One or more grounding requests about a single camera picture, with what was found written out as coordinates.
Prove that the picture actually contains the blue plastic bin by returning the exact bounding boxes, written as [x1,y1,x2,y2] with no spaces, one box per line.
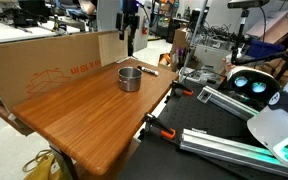
[245,38,287,59]

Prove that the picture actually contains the brown cardboard box red print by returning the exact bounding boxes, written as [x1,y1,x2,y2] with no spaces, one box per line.
[0,29,129,113]

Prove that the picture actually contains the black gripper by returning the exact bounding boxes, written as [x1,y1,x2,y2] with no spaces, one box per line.
[122,0,141,57]

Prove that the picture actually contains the white workbench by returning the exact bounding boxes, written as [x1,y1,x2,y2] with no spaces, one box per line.
[0,21,82,46]

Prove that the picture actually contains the black breadboard table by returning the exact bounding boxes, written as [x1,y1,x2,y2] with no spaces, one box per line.
[117,78,288,180]

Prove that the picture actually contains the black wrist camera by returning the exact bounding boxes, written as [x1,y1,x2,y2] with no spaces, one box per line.
[115,12,124,32]

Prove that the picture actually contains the black and white marker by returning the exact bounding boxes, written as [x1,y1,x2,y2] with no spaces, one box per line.
[136,65,160,77]

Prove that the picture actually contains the long aluminium profile rail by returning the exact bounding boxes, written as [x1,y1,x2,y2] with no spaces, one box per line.
[179,128,288,180]

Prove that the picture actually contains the grey partition panel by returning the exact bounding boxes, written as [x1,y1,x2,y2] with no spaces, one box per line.
[96,0,150,53]

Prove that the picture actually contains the small stainless steel pot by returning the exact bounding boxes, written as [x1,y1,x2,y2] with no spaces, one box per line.
[117,66,143,93]

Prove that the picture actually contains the orange handled black clamp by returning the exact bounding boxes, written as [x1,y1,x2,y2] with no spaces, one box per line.
[169,80,195,98]
[142,112,178,141]

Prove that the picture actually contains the black stereo camera bar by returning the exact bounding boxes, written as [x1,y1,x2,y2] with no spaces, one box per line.
[227,0,271,10]

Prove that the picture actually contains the white VR headset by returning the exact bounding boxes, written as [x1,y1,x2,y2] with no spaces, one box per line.
[226,65,282,108]

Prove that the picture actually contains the small brown cardboard box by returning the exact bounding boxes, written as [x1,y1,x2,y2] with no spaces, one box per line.
[172,27,193,54]

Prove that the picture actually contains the white storage container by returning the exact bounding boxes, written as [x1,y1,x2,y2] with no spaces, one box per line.
[193,43,233,73]

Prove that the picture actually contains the dark table leg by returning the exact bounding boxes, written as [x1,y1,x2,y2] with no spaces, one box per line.
[48,144,80,180]

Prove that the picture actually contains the black camera stand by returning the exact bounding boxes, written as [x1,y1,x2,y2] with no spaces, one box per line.
[230,8,288,67]

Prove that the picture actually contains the slanted silver metal pole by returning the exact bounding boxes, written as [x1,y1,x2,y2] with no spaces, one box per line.
[182,0,209,83]

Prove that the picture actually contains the yellow bag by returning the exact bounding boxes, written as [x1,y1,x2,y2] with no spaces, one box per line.
[22,149,68,180]

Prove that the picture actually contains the short aluminium profile rail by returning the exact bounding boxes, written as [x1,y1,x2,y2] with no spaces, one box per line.
[197,85,260,122]

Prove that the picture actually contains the flat cardboard sheet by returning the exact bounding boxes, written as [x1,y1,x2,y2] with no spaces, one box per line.
[246,10,288,44]

